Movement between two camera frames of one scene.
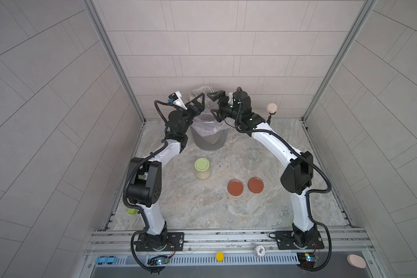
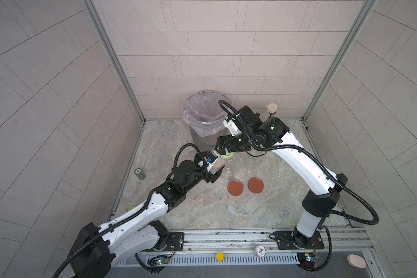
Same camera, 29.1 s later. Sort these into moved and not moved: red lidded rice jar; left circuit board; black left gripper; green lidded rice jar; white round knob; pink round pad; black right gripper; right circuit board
Moved: black right gripper; red lidded rice jar; black left gripper; green lidded rice jar
Not moved: left circuit board; pink round pad; right circuit board; white round knob
